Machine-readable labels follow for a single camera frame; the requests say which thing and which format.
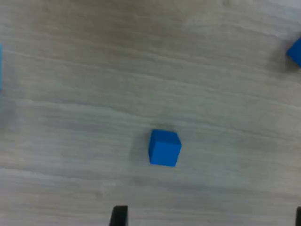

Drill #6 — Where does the blue cube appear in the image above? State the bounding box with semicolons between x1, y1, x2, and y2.
286;36;301;68
148;129;182;167

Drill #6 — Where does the blue plastic cup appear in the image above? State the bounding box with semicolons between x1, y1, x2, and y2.
0;44;3;91

